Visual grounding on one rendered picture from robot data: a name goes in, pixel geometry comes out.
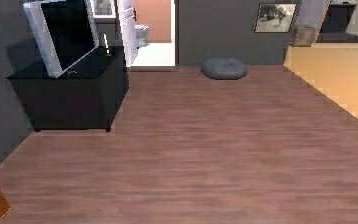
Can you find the grey toilet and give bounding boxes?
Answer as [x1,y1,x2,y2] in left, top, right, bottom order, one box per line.
[135,24,151,48]

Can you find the grey round floor cushion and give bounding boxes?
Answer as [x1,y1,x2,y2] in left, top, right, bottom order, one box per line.
[200,56,249,81]

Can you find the white room door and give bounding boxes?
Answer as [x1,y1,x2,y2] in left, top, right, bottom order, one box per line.
[116,0,139,68]

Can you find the black television cabinet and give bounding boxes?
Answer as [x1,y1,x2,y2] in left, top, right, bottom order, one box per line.
[6,45,131,133]

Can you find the silver framed television set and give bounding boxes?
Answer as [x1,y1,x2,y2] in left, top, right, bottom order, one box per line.
[22,0,101,79]

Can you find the brown square block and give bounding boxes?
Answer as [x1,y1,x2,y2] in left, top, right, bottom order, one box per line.
[291,25,319,47]

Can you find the black cupboard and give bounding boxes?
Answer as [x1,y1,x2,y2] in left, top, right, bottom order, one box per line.
[320,3,357,34]

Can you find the white framed wall picture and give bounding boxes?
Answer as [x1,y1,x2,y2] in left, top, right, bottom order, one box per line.
[90,0,117,19]

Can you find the framed grey wall picture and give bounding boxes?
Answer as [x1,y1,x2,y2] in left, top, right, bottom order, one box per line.
[253,2,298,34]

